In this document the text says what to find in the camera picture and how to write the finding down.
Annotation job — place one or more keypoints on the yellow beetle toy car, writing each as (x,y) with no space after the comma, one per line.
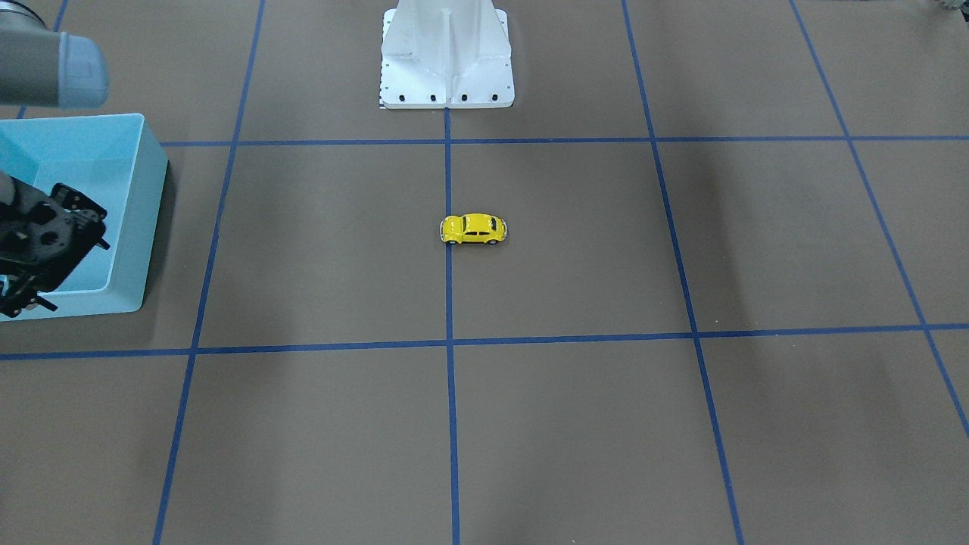
(472,228)

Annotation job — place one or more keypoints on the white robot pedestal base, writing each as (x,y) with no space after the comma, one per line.
(446,54)

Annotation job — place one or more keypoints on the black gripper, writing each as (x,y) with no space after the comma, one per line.
(76,250)

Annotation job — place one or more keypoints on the light blue plastic bin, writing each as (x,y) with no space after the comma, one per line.
(116,161)

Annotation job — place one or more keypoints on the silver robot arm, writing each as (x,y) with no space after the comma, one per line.
(44,68)

